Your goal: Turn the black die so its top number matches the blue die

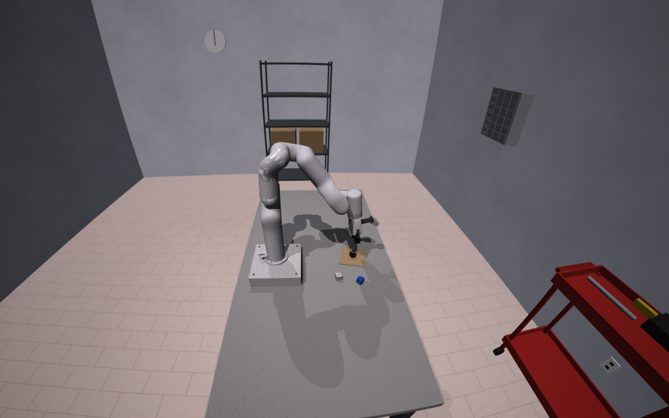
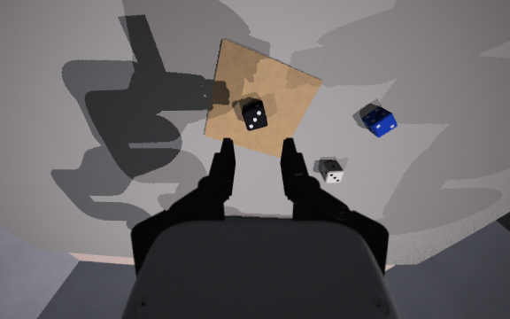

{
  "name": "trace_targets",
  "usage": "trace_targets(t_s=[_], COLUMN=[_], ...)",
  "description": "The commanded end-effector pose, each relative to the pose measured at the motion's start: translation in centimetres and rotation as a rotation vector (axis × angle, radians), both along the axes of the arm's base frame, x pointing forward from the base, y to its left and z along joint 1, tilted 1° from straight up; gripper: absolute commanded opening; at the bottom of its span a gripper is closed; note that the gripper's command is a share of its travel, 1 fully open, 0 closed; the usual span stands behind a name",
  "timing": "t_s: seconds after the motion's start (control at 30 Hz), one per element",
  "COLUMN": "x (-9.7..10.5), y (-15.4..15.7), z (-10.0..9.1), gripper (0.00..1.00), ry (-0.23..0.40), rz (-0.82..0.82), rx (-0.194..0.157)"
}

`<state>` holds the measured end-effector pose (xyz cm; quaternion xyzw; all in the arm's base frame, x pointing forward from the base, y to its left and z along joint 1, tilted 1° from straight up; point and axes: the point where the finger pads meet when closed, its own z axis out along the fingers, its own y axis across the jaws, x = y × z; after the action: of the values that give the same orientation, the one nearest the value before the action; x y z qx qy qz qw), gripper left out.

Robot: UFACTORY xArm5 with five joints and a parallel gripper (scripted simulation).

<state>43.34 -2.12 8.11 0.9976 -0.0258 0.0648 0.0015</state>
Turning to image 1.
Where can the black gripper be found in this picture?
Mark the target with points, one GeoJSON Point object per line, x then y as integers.
{"type": "Point", "coordinates": [355, 228]}

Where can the tan mat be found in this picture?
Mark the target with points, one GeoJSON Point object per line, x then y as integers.
{"type": "Point", "coordinates": [359, 260]}

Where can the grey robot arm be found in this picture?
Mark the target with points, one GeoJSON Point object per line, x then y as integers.
{"type": "Point", "coordinates": [269, 187]}

